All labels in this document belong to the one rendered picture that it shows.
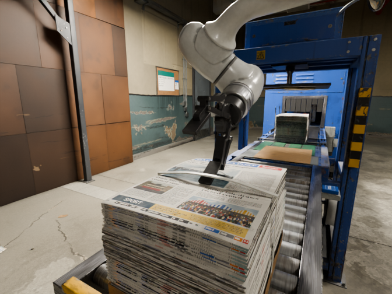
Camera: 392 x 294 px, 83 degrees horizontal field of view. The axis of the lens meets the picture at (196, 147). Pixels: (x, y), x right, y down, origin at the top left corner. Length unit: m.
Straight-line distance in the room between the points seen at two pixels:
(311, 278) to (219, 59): 0.59
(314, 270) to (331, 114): 3.34
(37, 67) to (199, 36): 2.99
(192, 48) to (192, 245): 0.50
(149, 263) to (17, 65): 3.16
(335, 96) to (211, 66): 3.33
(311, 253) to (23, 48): 3.39
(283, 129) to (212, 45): 1.79
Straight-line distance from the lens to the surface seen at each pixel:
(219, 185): 0.49
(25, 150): 3.42
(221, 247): 0.33
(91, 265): 0.69
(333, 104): 3.89
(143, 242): 0.42
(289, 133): 2.33
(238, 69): 0.66
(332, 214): 2.01
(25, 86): 3.41
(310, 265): 0.70
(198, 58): 0.66
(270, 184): 0.52
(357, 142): 1.56
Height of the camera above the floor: 1.22
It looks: 12 degrees down
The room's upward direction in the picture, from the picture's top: straight up
